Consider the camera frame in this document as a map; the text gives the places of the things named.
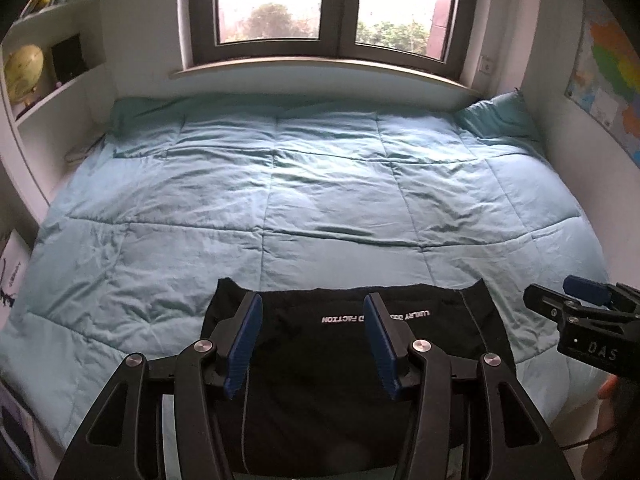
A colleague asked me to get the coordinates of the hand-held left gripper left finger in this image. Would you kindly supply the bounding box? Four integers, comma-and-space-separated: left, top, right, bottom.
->
52, 291, 264, 480

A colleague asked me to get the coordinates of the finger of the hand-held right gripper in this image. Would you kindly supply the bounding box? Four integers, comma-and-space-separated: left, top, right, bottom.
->
562, 275, 617, 307
523, 283, 576, 328

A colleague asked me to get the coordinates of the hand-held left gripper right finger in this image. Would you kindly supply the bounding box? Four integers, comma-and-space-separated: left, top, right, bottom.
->
362, 292, 576, 480

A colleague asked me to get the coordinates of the black hooded jacket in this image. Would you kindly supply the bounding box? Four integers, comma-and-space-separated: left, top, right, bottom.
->
200, 276, 517, 476

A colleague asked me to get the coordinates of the person's right hand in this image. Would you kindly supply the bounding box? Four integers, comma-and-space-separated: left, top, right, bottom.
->
596, 376, 623, 441

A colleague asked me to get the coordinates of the light blue quilt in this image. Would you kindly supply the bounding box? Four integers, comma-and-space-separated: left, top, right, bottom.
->
0, 92, 617, 480

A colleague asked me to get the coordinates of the light blue pillow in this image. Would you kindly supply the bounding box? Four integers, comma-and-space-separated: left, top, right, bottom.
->
452, 91, 544, 142

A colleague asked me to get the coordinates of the white poster with lizard print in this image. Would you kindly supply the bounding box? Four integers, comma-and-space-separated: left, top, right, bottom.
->
0, 232, 32, 313

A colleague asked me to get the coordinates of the white window sill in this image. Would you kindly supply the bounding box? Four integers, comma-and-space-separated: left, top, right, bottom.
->
169, 57, 483, 97

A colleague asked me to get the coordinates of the small black box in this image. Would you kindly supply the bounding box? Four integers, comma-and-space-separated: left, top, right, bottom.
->
50, 34, 84, 82

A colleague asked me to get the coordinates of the grey framed window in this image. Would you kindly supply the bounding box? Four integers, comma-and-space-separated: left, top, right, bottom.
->
189, 0, 465, 64

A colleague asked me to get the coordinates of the yellow globe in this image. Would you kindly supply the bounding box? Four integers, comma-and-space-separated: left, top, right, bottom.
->
2, 44, 47, 107

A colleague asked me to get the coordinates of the thin black cable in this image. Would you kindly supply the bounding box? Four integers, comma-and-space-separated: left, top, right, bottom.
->
562, 407, 618, 452

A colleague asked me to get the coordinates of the colourful wall map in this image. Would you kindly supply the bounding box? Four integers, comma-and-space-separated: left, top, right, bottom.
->
564, 0, 640, 162

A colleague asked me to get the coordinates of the white wall shelf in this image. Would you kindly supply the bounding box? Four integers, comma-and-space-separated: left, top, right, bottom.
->
0, 0, 110, 223

